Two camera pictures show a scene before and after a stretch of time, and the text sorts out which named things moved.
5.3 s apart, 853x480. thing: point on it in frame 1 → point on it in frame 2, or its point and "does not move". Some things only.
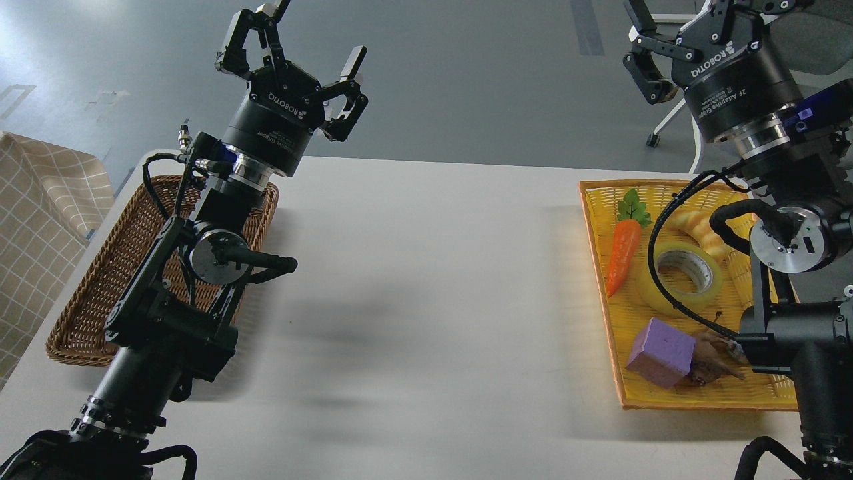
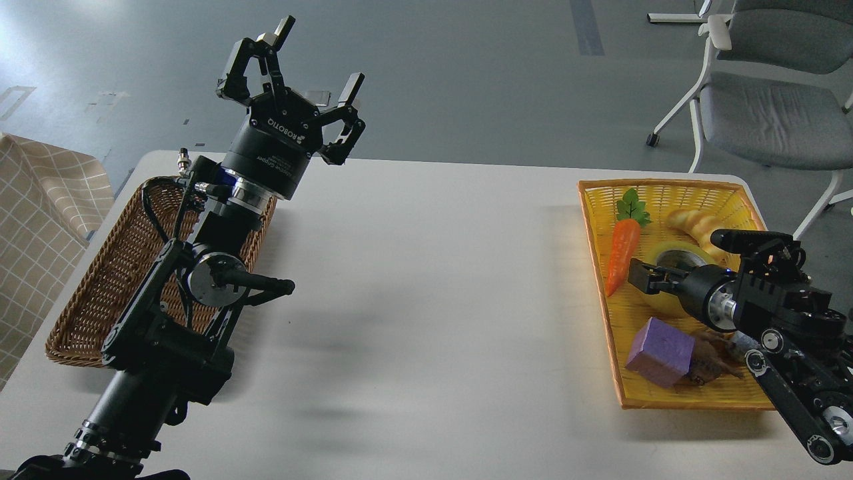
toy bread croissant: [700, 227] does not move
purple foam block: [662, 354] does not move
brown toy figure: [714, 356] does not move
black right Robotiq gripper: [734, 75] → [707, 291]
